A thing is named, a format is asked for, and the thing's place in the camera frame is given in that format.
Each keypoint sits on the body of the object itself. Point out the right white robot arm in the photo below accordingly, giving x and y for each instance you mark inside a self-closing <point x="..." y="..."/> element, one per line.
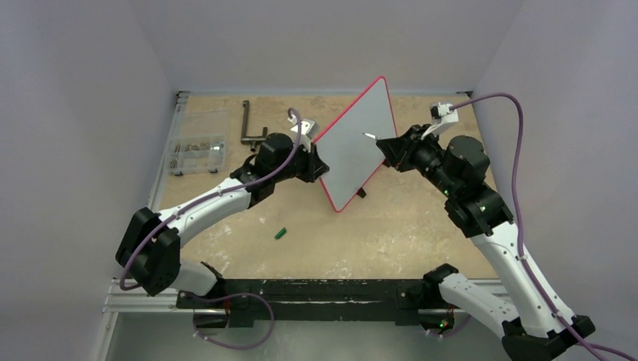
<point x="534" y="323"/>

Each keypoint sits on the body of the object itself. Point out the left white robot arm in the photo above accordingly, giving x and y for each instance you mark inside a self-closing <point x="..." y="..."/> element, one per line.
<point x="150" y="251"/>

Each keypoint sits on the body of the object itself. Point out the pink framed whiteboard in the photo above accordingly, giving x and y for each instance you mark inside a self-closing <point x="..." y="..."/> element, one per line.
<point x="352" y="157"/>

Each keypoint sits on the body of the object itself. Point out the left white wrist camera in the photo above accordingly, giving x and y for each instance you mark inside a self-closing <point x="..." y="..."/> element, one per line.
<point x="307" y="130"/>

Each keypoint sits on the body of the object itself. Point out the clear plastic screw box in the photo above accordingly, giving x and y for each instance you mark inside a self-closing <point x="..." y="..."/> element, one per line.
<point x="201" y="144"/>

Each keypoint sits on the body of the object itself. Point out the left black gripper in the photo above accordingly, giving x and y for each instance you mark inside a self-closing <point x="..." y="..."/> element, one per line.
<point x="315" y="168"/>

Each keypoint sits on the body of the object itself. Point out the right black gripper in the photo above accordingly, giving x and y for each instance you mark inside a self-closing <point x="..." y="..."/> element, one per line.
<point x="399" y="151"/>

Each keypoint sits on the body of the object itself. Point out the green marker cap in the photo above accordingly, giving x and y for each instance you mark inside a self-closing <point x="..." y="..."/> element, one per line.
<point x="280" y="233"/>

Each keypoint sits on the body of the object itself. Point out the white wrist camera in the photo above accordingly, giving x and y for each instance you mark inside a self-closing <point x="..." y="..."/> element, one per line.
<point x="307" y="130"/>
<point x="444" y="116"/>

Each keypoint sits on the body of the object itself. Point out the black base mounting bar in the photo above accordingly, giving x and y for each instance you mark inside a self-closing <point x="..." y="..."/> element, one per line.
<point x="404" y="302"/>

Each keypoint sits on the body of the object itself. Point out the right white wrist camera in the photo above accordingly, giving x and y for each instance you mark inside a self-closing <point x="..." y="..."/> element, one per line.
<point x="444" y="116"/>

